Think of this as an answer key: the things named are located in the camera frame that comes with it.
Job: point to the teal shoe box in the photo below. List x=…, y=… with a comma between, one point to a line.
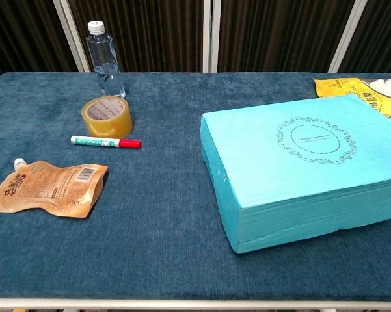
x=279, y=182

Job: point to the white metal table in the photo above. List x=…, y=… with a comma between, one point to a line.
x=195, y=305

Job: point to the clear plastic water bottle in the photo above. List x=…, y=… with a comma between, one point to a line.
x=104, y=61

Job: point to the white marker with red cap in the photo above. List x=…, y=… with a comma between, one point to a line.
x=94, y=141

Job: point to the yellow marshmallow bag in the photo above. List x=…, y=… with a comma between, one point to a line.
x=335, y=87

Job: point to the dark pleated partition panel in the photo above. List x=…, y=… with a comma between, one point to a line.
x=19, y=35
x=156, y=32
x=279, y=32
x=384, y=35

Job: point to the orange spouted drink pouch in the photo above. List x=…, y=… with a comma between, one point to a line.
x=48, y=190

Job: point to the dark blue table top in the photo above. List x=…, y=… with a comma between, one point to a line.
x=149, y=211

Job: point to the yellowish packing tape roll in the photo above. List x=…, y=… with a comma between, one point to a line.
x=117, y=125

